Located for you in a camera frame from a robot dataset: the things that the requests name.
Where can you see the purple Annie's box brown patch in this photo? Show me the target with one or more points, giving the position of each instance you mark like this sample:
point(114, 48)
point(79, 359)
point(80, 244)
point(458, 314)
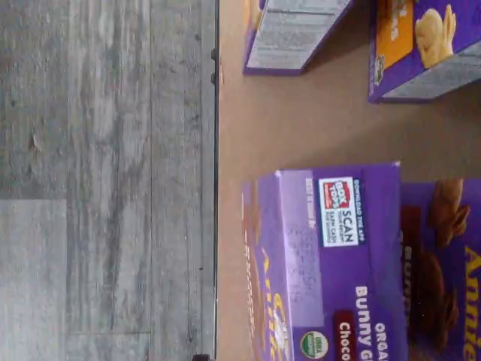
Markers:
point(338, 282)
point(443, 282)

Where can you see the brown bottom shelf board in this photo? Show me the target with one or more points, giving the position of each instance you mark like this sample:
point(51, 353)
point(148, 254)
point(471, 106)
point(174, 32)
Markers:
point(319, 124)

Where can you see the purple Annie's box orange patch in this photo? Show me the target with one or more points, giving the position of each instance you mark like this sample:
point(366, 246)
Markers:
point(413, 45)
point(293, 34)

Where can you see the black metal shelving rack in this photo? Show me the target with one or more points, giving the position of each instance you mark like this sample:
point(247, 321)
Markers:
point(216, 225)

